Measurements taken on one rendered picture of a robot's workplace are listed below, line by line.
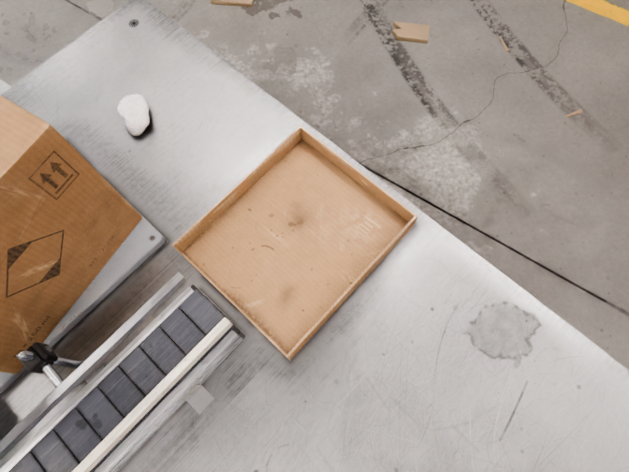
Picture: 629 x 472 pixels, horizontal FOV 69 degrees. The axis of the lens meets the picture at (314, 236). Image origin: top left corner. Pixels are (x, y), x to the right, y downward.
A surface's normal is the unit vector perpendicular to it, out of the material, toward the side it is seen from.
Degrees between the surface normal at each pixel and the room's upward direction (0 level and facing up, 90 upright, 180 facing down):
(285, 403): 0
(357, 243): 0
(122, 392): 0
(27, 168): 90
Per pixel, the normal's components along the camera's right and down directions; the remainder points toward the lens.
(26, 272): 0.85, 0.47
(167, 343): -0.04, -0.36
